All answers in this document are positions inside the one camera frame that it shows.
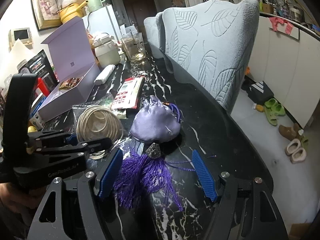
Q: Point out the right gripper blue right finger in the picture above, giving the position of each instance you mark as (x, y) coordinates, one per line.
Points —
(206, 179)

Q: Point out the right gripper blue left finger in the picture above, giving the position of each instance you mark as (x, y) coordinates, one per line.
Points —
(108, 173)

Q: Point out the purple satin pouch with tassel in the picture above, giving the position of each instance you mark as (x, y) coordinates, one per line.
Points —
(142, 174)

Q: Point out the white cable bag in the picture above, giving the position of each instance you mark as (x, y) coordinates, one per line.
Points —
(93, 122)

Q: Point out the yellow lemon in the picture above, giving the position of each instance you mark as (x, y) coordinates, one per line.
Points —
(32, 129)

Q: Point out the red plastic container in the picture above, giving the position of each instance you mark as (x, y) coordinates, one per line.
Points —
(42, 87)

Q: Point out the red white paper card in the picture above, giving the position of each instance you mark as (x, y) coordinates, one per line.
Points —
(127, 96)

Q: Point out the white fuzzy slipper pair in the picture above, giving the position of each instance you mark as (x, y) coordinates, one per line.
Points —
(295, 151)

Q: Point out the black snack package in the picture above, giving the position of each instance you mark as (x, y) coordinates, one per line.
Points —
(39, 64)

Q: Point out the lilac gift box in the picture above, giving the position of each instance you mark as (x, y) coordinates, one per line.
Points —
(72, 57)

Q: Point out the green slipper pair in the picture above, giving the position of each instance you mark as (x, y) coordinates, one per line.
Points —
(273, 109)

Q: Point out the brown slipper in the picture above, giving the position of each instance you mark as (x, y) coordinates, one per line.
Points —
(290, 133)

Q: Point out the white folded towel roll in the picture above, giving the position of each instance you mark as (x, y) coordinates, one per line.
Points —
(104, 75)

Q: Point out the black shoe box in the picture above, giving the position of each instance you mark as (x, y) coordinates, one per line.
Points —
(260, 93)

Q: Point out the white foam board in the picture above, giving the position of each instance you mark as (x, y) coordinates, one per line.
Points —
(10, 60)

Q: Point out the glass pitcher with tea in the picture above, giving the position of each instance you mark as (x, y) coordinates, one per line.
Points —
(133, 46)

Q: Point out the near light blue chair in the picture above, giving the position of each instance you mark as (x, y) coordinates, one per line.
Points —
(213, 42)

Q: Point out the light blue chair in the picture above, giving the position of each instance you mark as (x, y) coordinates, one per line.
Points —
(155, 33)
(213, 42)

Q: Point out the white cabinet counter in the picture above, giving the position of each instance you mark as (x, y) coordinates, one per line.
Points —
(289, 65)

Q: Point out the framed flower picture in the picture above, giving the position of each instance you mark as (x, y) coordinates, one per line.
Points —
(46, 14)

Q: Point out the yellow pot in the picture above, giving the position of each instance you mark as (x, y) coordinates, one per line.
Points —
(69, 12)

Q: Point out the white mini fridge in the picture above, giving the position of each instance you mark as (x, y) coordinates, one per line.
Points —
(101, 21)

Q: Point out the far light blue chair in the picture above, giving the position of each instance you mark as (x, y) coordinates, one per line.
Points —
(155, 33)

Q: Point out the pink cloth on counter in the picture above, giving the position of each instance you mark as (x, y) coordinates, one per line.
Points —
(275, 21)

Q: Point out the beige wall intercom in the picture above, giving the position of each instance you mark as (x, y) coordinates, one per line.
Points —
(22, 34)

